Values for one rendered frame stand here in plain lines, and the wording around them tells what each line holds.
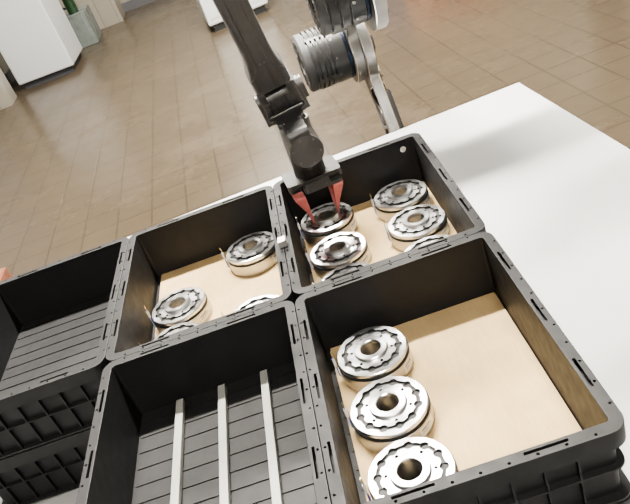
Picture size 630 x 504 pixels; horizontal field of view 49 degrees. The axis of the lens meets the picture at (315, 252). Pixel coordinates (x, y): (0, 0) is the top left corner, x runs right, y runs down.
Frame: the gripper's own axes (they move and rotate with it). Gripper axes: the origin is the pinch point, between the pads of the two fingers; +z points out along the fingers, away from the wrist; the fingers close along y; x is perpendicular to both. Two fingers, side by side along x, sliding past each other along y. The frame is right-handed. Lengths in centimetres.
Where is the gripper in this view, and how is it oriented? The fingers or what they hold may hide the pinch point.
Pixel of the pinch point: (324, 212)
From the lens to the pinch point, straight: 131.6
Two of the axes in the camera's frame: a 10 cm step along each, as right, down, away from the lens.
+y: 9.2, -3.8, 0.6
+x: -2.5, -4.7, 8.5
